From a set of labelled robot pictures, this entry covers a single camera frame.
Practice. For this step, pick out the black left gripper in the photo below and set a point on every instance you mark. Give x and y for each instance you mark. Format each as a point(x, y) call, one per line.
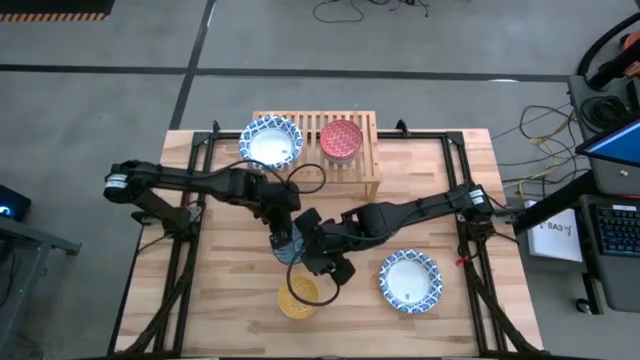
point(282, 222)

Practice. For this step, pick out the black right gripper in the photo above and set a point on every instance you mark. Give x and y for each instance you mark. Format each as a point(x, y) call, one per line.
point(330, 247)

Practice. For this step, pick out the blue striped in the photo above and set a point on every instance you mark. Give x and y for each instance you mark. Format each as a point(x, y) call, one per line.
point(292, 254)

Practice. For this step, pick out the blue white patterned plate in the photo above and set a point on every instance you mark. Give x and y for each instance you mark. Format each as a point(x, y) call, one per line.
point(270, 145)
point(410, 282)

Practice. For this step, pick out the grey floral bowl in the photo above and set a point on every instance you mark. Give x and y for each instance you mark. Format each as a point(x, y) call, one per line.
point(341, 139)

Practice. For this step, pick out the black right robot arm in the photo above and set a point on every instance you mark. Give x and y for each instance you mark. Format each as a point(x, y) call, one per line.
point(425, 207)

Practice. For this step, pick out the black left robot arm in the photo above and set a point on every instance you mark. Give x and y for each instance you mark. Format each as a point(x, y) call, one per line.
point(200, 181)

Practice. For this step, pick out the wooden slatted shelf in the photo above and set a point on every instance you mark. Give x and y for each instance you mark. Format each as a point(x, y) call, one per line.
point(310, 170)

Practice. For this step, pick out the white labelled paper box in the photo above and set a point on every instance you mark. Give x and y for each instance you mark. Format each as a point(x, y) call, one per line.
point(555, 240)

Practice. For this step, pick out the black diagonal stand bar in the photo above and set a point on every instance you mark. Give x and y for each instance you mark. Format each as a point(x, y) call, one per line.
point(555, 202)

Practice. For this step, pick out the grey metal stand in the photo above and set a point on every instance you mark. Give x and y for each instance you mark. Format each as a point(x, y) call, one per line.
point(30, 235)

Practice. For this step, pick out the black device with blue light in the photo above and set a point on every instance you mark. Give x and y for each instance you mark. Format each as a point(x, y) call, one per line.
point(12, 202)

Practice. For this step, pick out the black caster wheel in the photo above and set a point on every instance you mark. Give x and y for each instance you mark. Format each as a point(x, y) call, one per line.
point(582, 306)

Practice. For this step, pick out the black backlit keyboard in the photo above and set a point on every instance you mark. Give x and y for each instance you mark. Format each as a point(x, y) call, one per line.
point(620, 230)

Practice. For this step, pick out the grey equipment cart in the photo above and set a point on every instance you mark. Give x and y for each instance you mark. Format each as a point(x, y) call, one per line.
point(620, 280)

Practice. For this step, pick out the black hazard striped mat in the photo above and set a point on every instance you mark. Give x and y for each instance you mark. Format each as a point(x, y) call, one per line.
point(50, 6)

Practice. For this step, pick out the laptop with blue screen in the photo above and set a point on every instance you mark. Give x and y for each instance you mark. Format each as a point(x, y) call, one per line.
point(617, 145)

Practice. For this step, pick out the orange tool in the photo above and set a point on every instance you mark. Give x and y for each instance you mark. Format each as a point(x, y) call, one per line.
point(631, 42)

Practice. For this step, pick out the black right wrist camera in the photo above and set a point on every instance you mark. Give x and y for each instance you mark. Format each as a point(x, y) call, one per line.
point(344, 272)

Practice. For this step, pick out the black metal table frame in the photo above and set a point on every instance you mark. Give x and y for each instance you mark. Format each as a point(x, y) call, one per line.
point(425, 135)

